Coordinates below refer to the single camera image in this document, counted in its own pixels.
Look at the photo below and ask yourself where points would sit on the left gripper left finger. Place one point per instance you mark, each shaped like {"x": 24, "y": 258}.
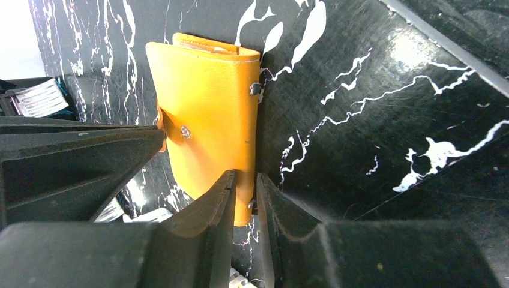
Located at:
{"x": 193, "y": 248}

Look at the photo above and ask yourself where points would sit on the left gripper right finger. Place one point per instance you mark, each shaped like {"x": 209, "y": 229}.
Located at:
{"x": 298, "y": 250}

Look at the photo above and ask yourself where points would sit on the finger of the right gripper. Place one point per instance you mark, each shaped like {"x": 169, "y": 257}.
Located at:
{"x": 60, "y": 170}

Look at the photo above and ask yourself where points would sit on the orange leather card holder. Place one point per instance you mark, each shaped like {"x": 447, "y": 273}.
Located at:
{"x": 207, "y": 95}

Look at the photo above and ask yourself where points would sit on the black red toolbox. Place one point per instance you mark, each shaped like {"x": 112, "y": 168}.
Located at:
{"x": 42, "y": 97}

